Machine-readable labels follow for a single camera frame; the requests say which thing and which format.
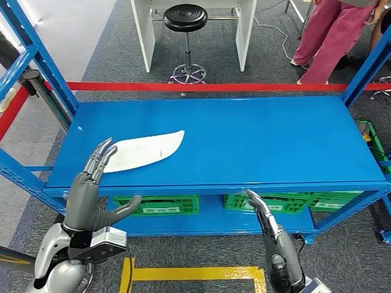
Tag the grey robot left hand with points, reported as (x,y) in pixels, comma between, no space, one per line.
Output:
(82,198)

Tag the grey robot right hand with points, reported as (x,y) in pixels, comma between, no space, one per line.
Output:
(284,258)

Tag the white curved body panel part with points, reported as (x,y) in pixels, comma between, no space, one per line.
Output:
(143,151)

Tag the blue metal shelf rack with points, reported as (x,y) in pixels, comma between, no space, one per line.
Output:
(244,141)

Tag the red barrier belt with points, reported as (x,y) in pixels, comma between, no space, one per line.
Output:
(213,87)
(12,111)

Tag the white desk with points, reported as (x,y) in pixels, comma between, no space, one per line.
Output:
(145,32)

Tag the chrome star chair base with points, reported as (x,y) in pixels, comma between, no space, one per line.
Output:
(380,93)

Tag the black round stool chrome base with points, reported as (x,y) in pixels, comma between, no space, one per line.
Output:
(185,18)

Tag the person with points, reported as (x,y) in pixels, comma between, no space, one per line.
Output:
(380,24)
(330,36)

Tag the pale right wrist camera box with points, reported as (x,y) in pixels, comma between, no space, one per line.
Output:
(315,287)

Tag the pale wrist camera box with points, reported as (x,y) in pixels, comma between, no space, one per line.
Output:
(106,242)
(315,287)

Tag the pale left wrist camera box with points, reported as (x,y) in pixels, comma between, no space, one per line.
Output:
(106,242)

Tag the black barrier post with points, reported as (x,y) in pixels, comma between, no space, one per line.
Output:
(45,95)

